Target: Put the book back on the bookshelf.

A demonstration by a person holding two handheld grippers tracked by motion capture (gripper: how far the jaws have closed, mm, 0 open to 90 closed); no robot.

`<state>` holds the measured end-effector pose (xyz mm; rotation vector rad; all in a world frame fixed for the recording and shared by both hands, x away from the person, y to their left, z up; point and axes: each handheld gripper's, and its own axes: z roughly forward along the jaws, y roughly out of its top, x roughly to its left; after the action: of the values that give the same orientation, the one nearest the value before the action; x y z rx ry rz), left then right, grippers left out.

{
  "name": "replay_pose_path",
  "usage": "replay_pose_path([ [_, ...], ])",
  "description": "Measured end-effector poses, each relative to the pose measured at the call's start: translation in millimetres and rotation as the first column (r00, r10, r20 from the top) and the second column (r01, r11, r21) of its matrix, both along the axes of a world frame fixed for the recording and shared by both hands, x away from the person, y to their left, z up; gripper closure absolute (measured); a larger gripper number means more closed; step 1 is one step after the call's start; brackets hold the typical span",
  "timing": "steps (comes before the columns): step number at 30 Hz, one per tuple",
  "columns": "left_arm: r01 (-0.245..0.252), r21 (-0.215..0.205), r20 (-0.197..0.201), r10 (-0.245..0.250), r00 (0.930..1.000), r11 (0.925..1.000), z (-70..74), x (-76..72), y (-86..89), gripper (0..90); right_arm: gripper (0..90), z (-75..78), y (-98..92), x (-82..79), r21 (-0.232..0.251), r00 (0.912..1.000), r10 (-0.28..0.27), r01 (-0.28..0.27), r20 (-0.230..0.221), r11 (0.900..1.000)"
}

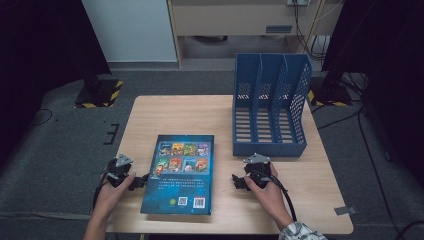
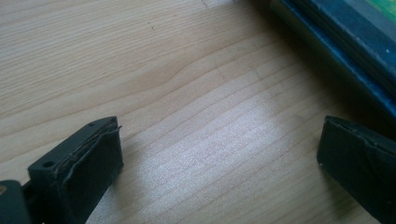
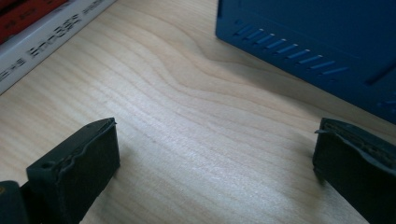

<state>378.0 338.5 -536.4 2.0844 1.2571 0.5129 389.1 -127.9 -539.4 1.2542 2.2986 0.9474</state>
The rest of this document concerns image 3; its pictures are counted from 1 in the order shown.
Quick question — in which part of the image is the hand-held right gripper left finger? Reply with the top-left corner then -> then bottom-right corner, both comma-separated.
26,117 -> 121,224

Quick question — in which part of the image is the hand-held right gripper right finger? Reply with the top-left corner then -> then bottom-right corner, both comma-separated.
312,117 -> 396,224

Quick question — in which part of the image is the white book with green leaf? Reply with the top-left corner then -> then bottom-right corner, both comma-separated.
0,0 -> 118,96

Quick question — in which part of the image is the blue plastic file rack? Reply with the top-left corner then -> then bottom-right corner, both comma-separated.
215,0 -> 396,125

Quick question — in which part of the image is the red picture book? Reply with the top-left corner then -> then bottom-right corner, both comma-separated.
0,0 -> 69,45

